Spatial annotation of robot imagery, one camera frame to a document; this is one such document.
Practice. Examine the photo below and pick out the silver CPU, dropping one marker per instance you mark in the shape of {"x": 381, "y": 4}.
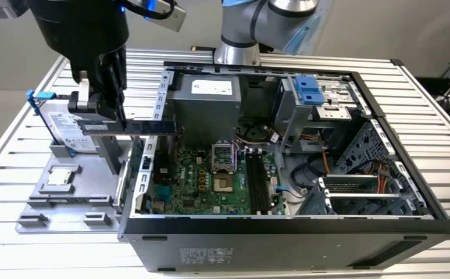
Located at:
{"x": 59, "y": 176}

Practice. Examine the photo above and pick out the green graphics card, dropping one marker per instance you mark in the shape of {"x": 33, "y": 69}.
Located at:
{"x": 135, "y": 151}

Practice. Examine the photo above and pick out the teal expansion slot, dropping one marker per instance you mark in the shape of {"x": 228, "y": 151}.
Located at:
{"x": 163, "y": 194}

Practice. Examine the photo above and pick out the dark RAM stick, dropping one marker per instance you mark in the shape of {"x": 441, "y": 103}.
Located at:
{"x": 151, "y": 128}
{"x": 70, "y": 200}

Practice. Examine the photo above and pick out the grey disk bay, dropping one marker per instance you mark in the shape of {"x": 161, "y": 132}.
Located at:
{"x": 349, "y": 181}

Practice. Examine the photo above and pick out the blue drive latch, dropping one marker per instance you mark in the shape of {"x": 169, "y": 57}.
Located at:
{"x": 306, "y": 90}

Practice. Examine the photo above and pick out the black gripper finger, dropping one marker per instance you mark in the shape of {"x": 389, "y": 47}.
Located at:
{"x": 82, "y": 104}
{"x": 114, "y": 87}

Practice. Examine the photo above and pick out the grey power supply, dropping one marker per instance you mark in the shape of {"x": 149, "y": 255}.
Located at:
{"x": 206, "y": 116}

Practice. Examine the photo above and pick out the CPU socket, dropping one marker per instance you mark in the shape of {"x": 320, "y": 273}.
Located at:
{"x": 225, "y": 183}

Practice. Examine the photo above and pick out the grey parts rack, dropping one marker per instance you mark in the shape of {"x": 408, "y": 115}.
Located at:
{"x": 93, "y": 180}

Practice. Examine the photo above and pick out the black RAM slot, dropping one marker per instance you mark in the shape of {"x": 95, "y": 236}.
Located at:
{"x": 262, "y": 180}
{"x": 253, "y": 180}

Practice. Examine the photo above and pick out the green motherboard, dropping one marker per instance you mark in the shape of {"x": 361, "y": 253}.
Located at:
{"x": 194, "y": 186}

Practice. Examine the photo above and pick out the hard disk in blue carrier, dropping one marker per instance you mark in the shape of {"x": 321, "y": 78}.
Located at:
{"x": 65, "y": 136}

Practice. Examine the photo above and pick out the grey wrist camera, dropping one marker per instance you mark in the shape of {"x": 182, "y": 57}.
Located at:
{"x": 1, "y": 11}
{"x": 167, "y": 16}

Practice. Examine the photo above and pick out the black open PC case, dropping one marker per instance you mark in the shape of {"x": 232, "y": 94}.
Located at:
{"x": 249, "y": 247}

